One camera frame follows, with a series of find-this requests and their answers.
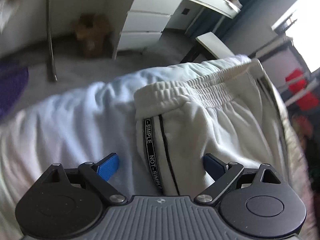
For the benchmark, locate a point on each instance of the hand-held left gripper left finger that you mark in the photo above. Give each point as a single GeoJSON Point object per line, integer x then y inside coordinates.
{"type": "Point", "coordinates": [107, 167]}

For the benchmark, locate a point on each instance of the brown cardboard box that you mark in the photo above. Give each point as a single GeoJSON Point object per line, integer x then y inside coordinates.
{"type": "Point", "coordinates": [91, 32]}

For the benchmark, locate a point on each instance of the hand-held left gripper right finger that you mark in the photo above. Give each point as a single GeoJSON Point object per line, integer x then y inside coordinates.
{"type": "Point", "coordinates": [213, 166]}

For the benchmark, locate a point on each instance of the window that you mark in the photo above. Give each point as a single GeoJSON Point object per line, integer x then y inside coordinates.
{"type": "Point", "coordinates": [305, 12]}

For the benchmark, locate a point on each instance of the white bed sheet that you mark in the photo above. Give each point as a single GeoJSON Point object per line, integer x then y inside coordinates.
{"type": "Point", "coordinates": [75, 120]}

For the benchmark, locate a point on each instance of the white drawer unit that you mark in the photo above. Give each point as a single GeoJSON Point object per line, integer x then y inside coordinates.
{"type": "Point", "coordinates": [147, 20]}

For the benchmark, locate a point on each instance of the purple cloth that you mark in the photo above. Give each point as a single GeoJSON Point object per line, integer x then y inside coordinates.
{"type": "Point", "coordinates": [11, 87]}

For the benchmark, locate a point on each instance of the white pants with striped band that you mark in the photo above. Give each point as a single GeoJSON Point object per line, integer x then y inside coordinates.
{"type": "Point", "coordinates": [212, 120]}

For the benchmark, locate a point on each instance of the blue curtain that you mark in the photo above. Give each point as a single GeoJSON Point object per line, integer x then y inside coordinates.
{"type": "Point", "coordinates": [262, 0]}

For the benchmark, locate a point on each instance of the metal pole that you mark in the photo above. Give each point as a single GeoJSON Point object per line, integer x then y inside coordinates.
{"type": "Point", "coordinates": [51, 42]}

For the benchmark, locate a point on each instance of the white stool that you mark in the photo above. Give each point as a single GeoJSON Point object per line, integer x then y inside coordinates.
{"type": "Point", "coordinates": [215, 45]}

